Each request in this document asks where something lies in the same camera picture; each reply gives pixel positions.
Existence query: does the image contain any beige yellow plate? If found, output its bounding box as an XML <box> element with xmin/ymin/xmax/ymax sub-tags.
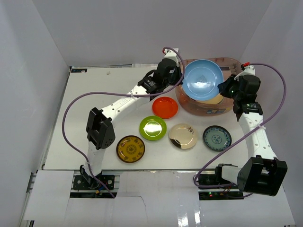
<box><xmin>200</xmin><ymin>94</ymin><xmax>223</xmax><ymax>105</ymax></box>

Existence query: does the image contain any light blue plate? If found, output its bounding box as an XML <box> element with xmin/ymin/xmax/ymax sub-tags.
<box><xmin>182</xmin><ymin>59</ymin><xmax>224</xmax><ymax>101</ymax></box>

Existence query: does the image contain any cream brown glossy plate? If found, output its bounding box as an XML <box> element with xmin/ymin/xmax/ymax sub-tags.
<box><xmin>169</xmin><ymin>123</ymin><xmax>198</xmax><ymax>149</ymax></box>

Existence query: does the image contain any yellow brown patterned plate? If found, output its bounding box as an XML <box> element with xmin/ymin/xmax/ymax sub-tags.
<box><xmin>116</xmin><ymin>135</ymin><xmax>145</xmax><ymax>164</ymax></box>

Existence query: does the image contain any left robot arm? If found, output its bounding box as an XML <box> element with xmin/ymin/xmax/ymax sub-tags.
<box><xmin>83</xmin><ymin>57</ymin><xmax>181</xmax><ymax>189</ymax></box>

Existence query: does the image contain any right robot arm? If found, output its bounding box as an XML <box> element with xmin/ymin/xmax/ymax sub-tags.
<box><xmin>214</xmin><ymin>74</ymin><xmax>287</xmax><ymax>196</ymax></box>

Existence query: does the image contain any orange plate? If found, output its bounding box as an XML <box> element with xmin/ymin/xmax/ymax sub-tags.
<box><xmin>152</xmin><ymin>96</ymin><xmax>178</xmax><ymax>119</ymax></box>

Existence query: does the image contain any blue white porcelain plate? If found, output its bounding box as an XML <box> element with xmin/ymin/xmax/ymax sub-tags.
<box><xmin>202</xmin><ymin>125</ymin><xmax>232</xmax><ymax>152</ymax></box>

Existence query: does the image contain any lime green plate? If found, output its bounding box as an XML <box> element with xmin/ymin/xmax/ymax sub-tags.
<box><xmin>139</xmin><ymin>116</ymin><xmax>167</xmax><ymax>141</ymax></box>

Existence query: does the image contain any small black label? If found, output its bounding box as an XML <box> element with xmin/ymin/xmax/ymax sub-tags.
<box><xmin>71</xmin><ymin>69</ymin><xmax>87</xmax><ymax>73</ymax></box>

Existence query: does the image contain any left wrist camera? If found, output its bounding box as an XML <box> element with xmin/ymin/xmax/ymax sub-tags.
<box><xmin>162</xmin><ymin>48</ymin><xmax>179</xmax><ymax>61</ymax></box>

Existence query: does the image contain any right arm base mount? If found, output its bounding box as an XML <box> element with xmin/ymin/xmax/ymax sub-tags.
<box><xmin>197</xmin><ymin>174</ymin><xmax>244</xmax><ymax>201</ymax></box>

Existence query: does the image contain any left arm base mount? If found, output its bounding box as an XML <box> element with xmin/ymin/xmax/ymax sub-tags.
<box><xmin>72</xmin><ymin>165</ymin><xmax>115</xmax><ymax>192</ymax></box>

